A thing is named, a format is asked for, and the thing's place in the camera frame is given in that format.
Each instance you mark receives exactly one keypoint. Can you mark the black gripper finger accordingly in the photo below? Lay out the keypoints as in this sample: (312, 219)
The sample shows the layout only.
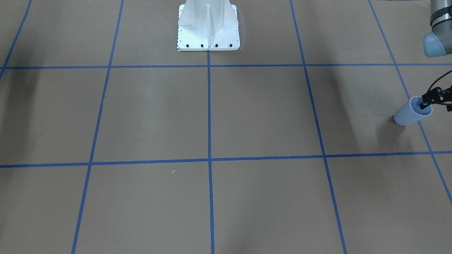
(424, 105)

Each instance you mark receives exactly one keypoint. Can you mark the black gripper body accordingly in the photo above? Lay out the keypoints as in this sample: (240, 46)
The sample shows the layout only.
(434, 95)

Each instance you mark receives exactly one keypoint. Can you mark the light blue plastic cup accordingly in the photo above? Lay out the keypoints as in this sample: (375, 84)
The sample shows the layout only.
(412, 111)

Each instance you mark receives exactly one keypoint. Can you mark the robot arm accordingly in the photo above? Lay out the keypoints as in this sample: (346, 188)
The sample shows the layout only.
(438, 43)

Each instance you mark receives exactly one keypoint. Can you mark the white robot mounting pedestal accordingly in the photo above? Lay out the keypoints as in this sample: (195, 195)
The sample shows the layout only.
(208, 25)

